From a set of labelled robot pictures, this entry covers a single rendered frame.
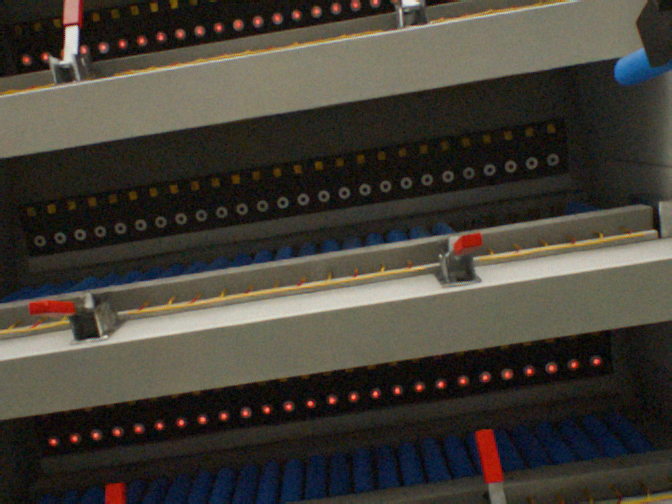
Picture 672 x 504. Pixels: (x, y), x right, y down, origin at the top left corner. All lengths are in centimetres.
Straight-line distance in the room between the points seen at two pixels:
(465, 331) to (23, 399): 32
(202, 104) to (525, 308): 28
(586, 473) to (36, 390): 40
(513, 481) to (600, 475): 6
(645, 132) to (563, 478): 28
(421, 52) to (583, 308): 22
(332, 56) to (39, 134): 23
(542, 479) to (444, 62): 32
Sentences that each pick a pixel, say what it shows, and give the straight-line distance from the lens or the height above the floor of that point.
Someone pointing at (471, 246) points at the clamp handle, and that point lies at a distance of 37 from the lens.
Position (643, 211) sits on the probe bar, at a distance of 52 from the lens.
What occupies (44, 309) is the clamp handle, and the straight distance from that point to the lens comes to 41.
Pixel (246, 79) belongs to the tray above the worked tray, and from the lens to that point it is 48.
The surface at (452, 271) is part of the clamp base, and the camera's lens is 46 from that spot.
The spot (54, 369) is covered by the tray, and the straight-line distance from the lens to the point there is 48.
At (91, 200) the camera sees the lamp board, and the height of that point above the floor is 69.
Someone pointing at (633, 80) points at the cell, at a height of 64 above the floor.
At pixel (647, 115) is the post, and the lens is 56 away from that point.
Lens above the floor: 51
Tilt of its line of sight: 9 degrees up
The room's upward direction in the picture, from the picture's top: 9 degrees counter-clockwise
